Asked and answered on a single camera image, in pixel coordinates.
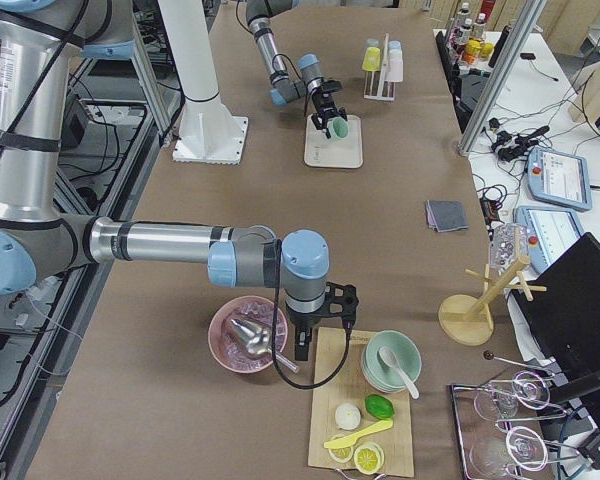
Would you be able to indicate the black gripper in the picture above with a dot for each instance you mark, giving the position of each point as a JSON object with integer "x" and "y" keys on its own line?
{"x": 324, "y": 105}
{"x": 302, "y": 321}

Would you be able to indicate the green plastic cup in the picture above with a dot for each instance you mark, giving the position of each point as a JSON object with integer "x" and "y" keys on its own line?
{"x": 338, "y": 128}

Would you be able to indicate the cream rabbit print tray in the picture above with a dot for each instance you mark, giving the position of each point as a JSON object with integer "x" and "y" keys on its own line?
{"x": 334, "y": 152}

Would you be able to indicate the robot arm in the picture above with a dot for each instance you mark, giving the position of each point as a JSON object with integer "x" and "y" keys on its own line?
{"x": 38, "y": 40}
{"x": 284, "y": 90}

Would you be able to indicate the yellow plastic cup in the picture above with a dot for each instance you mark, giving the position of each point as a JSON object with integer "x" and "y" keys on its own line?
{"x": 372, "y": 59}

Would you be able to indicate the pink plastic cup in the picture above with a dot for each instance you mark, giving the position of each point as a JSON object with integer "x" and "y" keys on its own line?
{"x": 395, "y": 70}

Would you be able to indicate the blue plastic cup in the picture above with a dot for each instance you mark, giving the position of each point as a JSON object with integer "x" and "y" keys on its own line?
{"x": 394, "y": 45}

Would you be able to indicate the black wine glass rack tray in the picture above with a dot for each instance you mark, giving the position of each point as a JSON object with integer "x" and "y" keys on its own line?
{"x": 497, "y": 425}

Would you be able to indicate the metal ice scoop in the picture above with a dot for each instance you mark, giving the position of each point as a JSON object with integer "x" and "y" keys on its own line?
{"x": 255, "y": 339}

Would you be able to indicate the pink bowl with ice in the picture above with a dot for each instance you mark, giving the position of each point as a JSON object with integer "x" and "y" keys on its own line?
{"x": 226, "y": 351}

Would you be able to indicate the white ceramic spoon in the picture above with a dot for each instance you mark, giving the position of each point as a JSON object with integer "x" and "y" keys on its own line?
{"x": 390, "y": 359}

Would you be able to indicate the white peeled egg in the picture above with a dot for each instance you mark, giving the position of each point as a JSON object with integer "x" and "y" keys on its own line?
{"x": 347, "y": 417}

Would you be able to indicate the whole green lime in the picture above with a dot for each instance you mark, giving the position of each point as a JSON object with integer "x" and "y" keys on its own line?
{"x": 379, "y": 407}

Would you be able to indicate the yellow plastic knife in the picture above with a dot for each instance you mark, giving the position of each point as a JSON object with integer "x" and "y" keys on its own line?
{"x": 352, "y": 438}

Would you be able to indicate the folded grey cloth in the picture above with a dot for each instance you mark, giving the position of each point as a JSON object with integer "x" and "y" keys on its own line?
{"x": 445, "y": 216}

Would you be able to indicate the wooden mug tree stand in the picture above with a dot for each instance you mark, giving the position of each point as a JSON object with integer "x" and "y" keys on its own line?
{"x": 467, "y": 320}

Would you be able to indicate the clear textured glass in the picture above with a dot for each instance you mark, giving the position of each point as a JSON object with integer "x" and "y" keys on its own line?
{"x": 509, "y": 243}

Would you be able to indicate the blue teach pendant tablet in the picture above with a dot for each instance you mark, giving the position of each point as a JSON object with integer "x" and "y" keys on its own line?
{"x": 559, "y": 178}

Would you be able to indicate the black computer monitor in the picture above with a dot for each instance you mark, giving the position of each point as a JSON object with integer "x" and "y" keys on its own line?
{"x": 565, "y": 322}

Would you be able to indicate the white wire cup rack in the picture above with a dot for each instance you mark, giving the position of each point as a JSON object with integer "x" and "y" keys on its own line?
{"x": 375, "y": 86}

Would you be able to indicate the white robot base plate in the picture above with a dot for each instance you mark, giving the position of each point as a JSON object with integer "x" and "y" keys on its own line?
{"x": 207, "y": 139}

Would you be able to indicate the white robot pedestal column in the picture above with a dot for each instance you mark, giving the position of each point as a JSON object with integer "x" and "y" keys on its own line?
{"x": 188, "y": 37}

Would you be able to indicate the aluminium frame post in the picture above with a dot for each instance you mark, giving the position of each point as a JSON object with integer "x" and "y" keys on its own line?
{"x": 516, "y": 39}

